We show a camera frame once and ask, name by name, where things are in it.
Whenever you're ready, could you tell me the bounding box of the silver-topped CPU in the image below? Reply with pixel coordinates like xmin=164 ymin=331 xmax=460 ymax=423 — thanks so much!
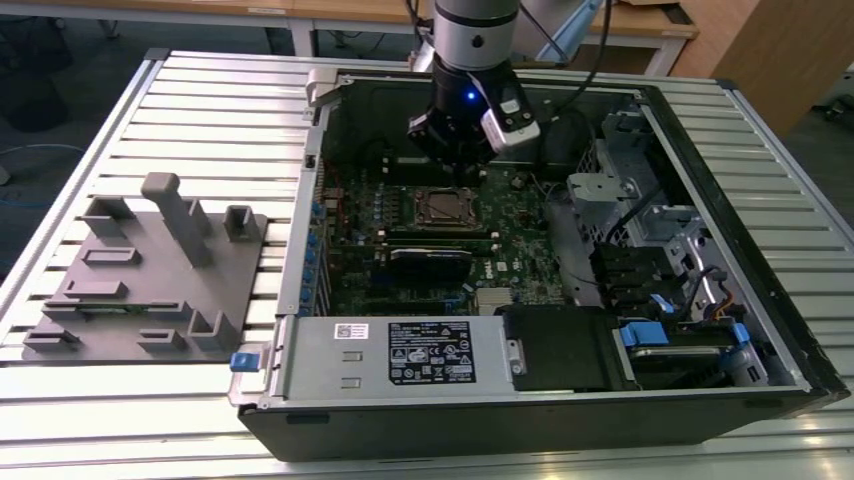
xmin=426 ymin=192 xmax=470 ymax=221

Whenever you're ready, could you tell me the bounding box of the metal socket cover frame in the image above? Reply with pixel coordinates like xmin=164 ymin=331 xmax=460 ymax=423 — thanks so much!
xmin=416 ymin=188 xmax=480 ymax=227

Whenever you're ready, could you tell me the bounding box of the CPU socket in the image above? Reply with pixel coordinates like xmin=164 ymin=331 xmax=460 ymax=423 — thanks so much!
xmin=410 ymin=185 xmax=488 ymax=232

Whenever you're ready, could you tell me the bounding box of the black RAM slot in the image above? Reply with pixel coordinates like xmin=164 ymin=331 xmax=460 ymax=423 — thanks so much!
xmin=383 ymin=224 xmax=502 ymax=241

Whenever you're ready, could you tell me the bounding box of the green motherboard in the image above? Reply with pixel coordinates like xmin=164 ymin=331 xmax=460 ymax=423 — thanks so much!
xmin=318 ymin=164 xmax=593 ymax=319

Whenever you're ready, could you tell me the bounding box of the black graphics card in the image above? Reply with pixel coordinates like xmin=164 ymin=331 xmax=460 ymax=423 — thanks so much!
xmin=386 ymin=245 xmax=476 ymax=296

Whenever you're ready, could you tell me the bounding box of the silver finned heat sink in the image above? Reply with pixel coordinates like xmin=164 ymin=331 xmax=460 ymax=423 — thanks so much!
xmin=476 ymin=285 xmax=522 ymax=307

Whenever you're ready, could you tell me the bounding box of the silver drive cage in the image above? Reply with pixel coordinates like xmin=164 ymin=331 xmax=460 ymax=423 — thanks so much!
xmin=599 ymin=112 xmax=753 ymax=321

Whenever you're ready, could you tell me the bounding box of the black fan shroud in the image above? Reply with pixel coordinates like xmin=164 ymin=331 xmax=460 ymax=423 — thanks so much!
xmin=499 ymin=304 xmax=642 ymax=394

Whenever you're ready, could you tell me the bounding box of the silver power supply unit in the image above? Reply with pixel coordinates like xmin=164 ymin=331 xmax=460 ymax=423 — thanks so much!
xmin=263 ymin=314 xmax=528 ymax=401

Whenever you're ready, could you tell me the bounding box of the wooden cabinet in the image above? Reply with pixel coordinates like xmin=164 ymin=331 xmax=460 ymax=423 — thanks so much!
xmin=670 ymin=0 xmax=854 ymax=141

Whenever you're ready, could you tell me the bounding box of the grey parts rack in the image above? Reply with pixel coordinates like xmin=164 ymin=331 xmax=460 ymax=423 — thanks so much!
xmin=19 ymin=172 xmax=272 ymax=364

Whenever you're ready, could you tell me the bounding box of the green RAM stick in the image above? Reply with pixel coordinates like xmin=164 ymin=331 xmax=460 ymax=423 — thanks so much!
xmin=76 ymin=304 xmax=152 ymax=317

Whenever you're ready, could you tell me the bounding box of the black PC case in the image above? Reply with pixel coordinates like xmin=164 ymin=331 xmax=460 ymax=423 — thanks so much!
xmin=236 ymin=67 xmax=853 ymax=464

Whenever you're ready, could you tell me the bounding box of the black office chair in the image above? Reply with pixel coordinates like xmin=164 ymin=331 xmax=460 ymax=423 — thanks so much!
xmin=0 ymin=14 xmax=75 ymax=134

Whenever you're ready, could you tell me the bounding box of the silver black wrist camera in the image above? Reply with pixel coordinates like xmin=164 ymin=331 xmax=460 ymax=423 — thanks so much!
xmin=478 ymin=94 xmax=542 ymax=152

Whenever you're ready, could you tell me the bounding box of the silver metal bracket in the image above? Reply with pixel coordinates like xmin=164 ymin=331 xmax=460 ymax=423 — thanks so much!
xmin=566 ymin=172 xmax=635 ymax=201

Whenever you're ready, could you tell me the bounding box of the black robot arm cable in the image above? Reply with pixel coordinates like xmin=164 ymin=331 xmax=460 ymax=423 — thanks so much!
xmin=536 ymin=0 xmax=614 ymax=124

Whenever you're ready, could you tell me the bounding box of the wooden desk white frame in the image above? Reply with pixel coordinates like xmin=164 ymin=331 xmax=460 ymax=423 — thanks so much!
xmin=0 ymin=0 xmax=315 ymax=59
xmin=310 ymin=0 xmax=701 ymax=77

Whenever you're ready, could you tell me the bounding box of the black drive cable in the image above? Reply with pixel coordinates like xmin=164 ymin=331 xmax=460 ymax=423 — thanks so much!
xmin=685 ymin=265 xmax=730 ymax=319

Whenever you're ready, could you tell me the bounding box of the blue disk carrier handle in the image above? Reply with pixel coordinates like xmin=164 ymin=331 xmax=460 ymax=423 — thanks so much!
xmin=617 ymin=322 xmax=671 ymax=347

